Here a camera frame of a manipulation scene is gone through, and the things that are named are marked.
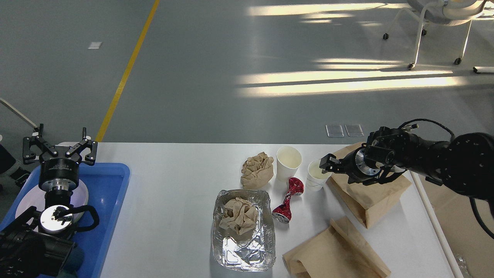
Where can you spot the short white paper cup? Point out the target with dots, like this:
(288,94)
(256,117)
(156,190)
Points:
(315,178)

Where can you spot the brown paper bag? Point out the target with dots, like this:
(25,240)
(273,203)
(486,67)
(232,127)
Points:
(368,203)
(340,251)

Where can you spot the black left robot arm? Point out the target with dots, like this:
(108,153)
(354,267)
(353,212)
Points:
(40,242)

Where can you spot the dark teal mug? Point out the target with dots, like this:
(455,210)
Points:
(73,263)

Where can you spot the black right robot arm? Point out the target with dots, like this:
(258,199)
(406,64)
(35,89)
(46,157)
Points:
(464,164)

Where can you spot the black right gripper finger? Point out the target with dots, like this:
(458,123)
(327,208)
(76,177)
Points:
(359,177)
(330,163)

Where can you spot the aluminium foil tray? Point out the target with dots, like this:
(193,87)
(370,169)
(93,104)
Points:
(252,251)

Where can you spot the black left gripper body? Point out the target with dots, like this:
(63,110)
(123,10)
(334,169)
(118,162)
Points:
(58,171)

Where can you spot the crushed red can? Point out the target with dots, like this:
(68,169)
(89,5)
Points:
(282,213)

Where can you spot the pink plastic plate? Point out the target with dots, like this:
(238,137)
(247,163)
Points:
(31,200)

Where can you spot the white floor marker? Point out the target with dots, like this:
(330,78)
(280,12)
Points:
(94,45)

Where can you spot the white plastic bin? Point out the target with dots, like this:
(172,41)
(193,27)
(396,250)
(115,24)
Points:
(469,243)

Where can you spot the floor socket plate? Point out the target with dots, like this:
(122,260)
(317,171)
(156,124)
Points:
(334,131)
(354,130)

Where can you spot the brown paper bag front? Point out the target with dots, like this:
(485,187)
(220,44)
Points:
(340,251)

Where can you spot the crumpled brown paper in tray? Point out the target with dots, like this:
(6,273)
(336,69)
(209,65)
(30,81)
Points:
(240,215)

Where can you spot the blue plastic tray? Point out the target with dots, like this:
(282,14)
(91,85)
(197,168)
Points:
(107,185)

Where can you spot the seated person at left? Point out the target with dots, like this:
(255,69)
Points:
(11,170)

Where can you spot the tall white paper cup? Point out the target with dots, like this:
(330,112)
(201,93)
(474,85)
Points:
(288,161)

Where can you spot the white bar on floor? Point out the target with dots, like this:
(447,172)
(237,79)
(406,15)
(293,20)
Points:
(483,69)

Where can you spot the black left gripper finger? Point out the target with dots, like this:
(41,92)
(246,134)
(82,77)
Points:
(83,152)
(35,146)

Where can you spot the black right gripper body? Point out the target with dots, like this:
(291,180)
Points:
(356,163)

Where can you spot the crumpled brown paper ball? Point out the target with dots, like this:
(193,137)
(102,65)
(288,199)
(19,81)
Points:
(257,171)

